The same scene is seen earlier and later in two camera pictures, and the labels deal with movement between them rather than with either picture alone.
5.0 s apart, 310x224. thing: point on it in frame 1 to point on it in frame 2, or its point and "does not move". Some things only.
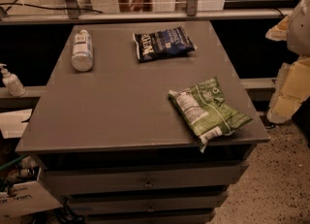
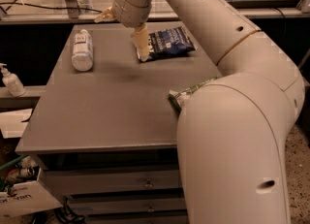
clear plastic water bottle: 81,56 does not move
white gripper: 300,32 to 123,14
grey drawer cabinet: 110,142 does not move
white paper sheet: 13,124 does not move
